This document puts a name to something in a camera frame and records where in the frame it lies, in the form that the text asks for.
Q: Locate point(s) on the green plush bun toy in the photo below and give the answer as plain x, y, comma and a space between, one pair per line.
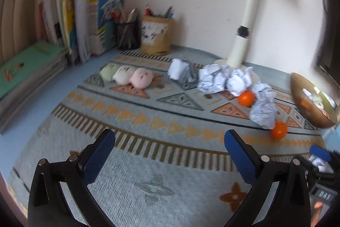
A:
108, 72

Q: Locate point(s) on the brown paper pen holder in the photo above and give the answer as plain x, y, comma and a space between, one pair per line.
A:
155, 38

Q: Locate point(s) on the white grey paper ball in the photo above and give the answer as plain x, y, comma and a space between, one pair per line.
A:
180, 70

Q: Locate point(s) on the orange mandarin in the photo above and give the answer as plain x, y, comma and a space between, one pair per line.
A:
245, 98
279, 130

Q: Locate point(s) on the stack of green books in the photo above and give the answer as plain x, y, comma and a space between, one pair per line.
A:
26, 70

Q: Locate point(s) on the white plush bun toy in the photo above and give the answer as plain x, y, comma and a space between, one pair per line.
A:
123, 74

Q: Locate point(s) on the patterned woven table mat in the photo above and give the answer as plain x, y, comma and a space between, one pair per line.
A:
170, 142

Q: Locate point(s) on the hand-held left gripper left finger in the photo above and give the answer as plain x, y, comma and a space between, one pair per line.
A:
99, 156

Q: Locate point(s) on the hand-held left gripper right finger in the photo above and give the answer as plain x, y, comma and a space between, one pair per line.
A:
240, 157

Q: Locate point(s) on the gold ribbed bowl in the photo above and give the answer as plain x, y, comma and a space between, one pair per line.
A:
300, 94

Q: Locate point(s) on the pink plush bun toy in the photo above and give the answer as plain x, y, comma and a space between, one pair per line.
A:
142, 78

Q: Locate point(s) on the black mesh pen holder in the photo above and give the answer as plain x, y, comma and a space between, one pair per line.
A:
128, 35

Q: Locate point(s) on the white desk lamp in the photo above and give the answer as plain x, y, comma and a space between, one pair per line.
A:
247, 3

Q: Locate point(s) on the bunch of pens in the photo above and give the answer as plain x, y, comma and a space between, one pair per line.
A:
159, 13
127, 17

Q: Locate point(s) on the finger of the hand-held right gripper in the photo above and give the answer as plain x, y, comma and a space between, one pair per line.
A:
318, 151
322, 176

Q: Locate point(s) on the row of upright books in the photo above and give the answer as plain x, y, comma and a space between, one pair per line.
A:
82, 17

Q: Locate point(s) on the black monitor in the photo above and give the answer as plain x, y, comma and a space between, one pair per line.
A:
329, 43

